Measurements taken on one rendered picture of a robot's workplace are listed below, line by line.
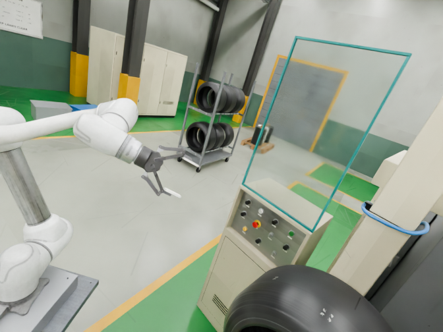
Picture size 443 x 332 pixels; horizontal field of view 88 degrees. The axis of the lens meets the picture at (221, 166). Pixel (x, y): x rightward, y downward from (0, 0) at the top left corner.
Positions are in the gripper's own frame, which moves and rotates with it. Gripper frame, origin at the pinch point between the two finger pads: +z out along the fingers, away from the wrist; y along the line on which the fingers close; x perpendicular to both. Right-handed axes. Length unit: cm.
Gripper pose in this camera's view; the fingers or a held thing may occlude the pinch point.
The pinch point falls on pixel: (186, 180)
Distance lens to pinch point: 89.7
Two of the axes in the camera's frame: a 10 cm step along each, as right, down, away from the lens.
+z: 8.1, 4.8, 3.4
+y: 4.9, -8.7, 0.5
